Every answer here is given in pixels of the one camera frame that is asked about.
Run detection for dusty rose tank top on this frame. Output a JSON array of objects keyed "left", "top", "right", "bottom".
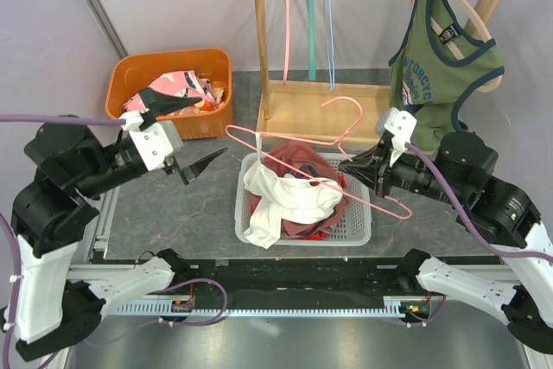
[{"left": 258, "top": 140, "right": 352, "bottom": 238}]

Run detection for pink plastic hanger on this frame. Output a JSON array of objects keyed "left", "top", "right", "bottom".
[{"left": 283, "top": 0, "right": 291, "bottom": 85}]

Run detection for beige wooden hanger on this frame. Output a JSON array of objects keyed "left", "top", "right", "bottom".
[{"left": 408, "top": 0, "right": 503, "bottom": 93}]

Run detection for green tank top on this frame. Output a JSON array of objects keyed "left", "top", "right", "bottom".
[{"left": 389, "top": 0, "right": 505, "bottom": 152}]

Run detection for aluminium wall profile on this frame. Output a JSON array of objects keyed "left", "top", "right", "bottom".
[{"left": 85, "top": 0, "right": 128, "bottom": 59}]

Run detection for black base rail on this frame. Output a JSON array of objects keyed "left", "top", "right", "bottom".
[{"left": 167, "top": 258, "right": 429, "bottom": 309}]

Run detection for orange plastic bin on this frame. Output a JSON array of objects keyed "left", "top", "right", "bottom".
[{"left": 105, "top": 48, "right": 233, "bottom": 139}]

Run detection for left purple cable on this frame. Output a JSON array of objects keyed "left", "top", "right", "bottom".
[{"left": 0, "top": 113, "right": 229, "bottom": 369}]

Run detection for wooden clothes rack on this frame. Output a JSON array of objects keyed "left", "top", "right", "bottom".
[{"left": 254, "top": 0, "right": 499, "bottom": 150}]

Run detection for blue wire hanger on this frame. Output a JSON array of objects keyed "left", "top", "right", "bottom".
[{"left": 323, "top": 0, "right": 336, "bottom": 93}]

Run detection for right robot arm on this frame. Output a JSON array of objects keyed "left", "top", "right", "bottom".
[{"left": 338, "top": 132, "right": 552, "bottom": 354}]

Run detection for slotted cable duct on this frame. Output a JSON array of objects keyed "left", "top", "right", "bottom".
[{"left": 113, "top": 296, "right": 424, "bottom": 318}]

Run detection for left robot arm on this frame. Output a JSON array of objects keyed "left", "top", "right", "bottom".
[{"left": 1, "top": 88, "right": 211, "bottom": 362}]

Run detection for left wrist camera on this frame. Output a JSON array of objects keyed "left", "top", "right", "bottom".
[{"left": 119, "top": 111, "right": 183, "bottom": 171}]

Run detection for patterned clothes in bin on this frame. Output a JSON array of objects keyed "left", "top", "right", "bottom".
[{"left": 149, "top": 70, "right": 225, "bottom": 117}]

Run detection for teal plastic hanger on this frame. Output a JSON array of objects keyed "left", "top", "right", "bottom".
[{"left": 306, "top": 0, "right": 316, "bottom": 81}]

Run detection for white plastic basket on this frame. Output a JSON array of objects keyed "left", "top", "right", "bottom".
[{"left": 234, "top": 153, "right": 372, "bottom": 247}]

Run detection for red tank top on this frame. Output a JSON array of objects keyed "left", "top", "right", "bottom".
[{"left": 292, "top": 196, "right": 349, "bottom": 240}]

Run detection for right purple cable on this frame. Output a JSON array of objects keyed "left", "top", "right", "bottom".
[{"left": 381, "top": 142, "right": 553, "bottom": 328}]

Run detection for purple cable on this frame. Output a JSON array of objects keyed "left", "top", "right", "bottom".
[
  {"left": 381, "top": 142, "right": 553, "bottom": 328},
  {"left": 0, "top": 113, "right": 229, "bottom": 369}
]

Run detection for white tank top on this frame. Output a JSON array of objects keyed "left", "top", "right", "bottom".
[{"left": 241, "top": 131, "right": 344, "bottom": 251}]

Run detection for pink wire hanger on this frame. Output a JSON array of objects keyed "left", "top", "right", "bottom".
[{"left": 224, "top": 96, "right": 413, "bottom": 219}]

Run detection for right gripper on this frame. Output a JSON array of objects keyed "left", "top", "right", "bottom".
[{"left": 339, "top": 133, "right": 464, "bottom": 204}]

